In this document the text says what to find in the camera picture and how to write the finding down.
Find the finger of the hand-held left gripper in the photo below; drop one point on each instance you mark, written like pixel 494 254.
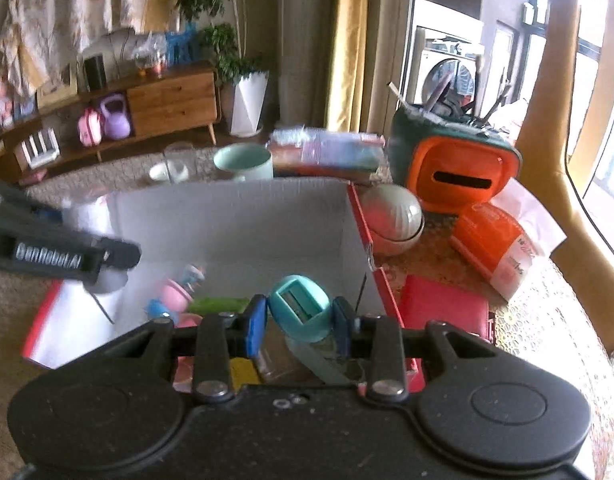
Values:
pixel 22 205
pixel 122 255

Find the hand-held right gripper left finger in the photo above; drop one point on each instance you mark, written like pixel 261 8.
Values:
pixel 257 327

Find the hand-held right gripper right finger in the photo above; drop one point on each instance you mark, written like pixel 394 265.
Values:
pixel 343 330

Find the small grey round object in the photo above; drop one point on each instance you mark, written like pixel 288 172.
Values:
pixel 109 282

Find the small yellow box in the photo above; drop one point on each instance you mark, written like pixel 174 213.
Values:
pixel 243 371

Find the teal pencil sharpener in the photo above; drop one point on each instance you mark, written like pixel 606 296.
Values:
pixel 299 310

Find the blue pink doll figurine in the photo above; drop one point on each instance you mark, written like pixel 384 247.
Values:
pixel 174 296

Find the red cardboard box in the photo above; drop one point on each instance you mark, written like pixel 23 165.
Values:
pixel 237 230

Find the flat pink box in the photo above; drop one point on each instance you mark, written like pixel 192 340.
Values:
pixel 32 177

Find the white round lid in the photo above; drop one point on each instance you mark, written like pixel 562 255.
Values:
pixel 159 173

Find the red notebook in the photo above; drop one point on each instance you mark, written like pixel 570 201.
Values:
pixel 442 307

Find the pink toy case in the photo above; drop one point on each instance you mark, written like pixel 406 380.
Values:
pixel 90 130

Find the pink-haired doll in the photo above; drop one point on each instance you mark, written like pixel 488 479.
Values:
pixel 2 100

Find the clear drinking glass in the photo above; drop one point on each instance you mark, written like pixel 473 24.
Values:
pixel 179 157

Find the round pale green bowl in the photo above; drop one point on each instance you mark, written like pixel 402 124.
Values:
pixel 392 217

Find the purple kettlebell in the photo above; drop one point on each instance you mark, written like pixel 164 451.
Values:
pixel 114 122

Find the black speaker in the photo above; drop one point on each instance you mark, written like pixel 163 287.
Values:
pixel 94 74

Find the mint green mug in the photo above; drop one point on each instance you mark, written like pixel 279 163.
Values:
pixel 244 162

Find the wooden media cabinet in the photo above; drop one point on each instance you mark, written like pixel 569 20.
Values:
pixel 172 95

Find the stack of flat packets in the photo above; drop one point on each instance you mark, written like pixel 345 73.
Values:
pixel 327 155

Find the white round appliance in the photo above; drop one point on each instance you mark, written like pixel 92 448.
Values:
pixel 114 42

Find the green bag with orange pocket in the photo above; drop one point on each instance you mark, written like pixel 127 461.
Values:
pixel 462 175

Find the white plant pot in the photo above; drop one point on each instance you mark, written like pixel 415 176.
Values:
pixel 249 105

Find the clear plastic bag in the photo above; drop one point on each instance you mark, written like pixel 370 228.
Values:
pixel 149 55

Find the floral hanging cloth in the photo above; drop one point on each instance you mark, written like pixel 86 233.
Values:
pixel 77 5

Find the blue plastic item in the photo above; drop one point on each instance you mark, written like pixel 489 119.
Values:
pixel 179 47

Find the white plastic bag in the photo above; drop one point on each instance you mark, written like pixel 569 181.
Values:
pixel 529 212

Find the white tower air conditioner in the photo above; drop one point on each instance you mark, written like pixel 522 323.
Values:
pixel 304 45

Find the white washing machine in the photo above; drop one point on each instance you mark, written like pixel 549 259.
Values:
pixel 452 72

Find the yellow curtain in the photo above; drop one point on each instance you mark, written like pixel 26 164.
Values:
pixel 349 45

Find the tan curved chair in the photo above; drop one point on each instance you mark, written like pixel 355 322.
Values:
pixel 552 110

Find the wooden picture frame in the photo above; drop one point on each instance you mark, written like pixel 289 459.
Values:
pixel 57 95

